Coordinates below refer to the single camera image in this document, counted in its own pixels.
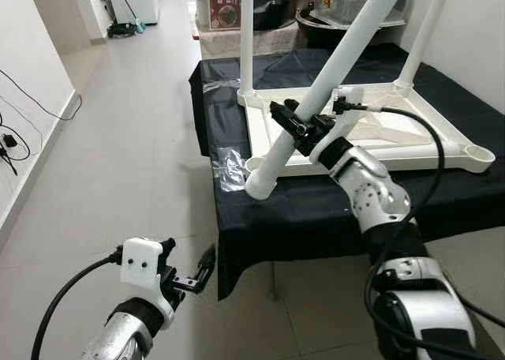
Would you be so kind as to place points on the black wok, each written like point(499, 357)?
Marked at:
point(316, 32)

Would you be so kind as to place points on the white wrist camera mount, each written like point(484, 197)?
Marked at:
point(347, 95)
point(142, 261)

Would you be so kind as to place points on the black plastic bag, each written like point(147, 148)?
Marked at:
point(274, 5)

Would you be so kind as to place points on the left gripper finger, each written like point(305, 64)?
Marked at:
point(205, 264)
point(166, 245)

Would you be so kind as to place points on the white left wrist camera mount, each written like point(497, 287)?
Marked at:
point(142, 261)

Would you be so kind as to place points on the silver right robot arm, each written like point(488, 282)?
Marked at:
point(371, 190)

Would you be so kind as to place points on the white chest freezer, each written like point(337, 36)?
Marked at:
point(138, 1)

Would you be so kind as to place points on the black tablecloth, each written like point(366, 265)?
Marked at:
point(316, 218)

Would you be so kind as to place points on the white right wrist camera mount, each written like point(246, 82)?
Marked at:
point(347, 95)

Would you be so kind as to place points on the black power adapter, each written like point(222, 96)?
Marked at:
point(9, 141)

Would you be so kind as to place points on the clear tape cross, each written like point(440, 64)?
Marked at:
point(233, 169)

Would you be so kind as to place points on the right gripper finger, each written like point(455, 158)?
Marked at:
point(292, 105)
point(286, 117)

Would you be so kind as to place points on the black floor mop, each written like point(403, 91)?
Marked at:
point(122, 30)

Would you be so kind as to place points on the clear tape strip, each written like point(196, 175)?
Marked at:
point(221, 85)

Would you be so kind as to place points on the beige stone bench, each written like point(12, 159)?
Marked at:
point(221, 43)

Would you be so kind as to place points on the orange lid storage box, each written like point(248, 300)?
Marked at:
point(219, 5)

